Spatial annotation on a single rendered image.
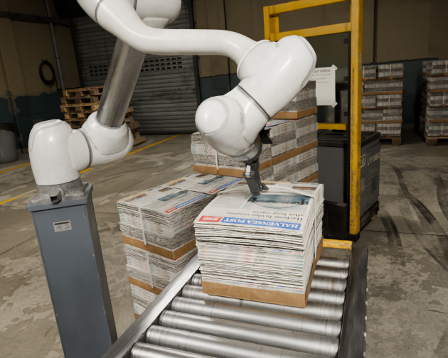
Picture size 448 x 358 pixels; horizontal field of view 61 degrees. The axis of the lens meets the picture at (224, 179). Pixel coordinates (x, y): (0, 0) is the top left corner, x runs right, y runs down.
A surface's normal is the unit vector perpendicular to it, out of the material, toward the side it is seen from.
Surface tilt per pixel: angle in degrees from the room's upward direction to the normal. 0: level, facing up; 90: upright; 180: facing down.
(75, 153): 89
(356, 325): 0
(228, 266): 96
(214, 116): 69
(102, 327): 90
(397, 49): 90
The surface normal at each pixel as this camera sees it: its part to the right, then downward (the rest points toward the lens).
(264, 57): -0.39, -0.32
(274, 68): -0.20, -0.05
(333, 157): -0.63, 0.26
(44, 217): 0.23, 0.25
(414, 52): -0.36, 0.28
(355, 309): -0.08, -0.96
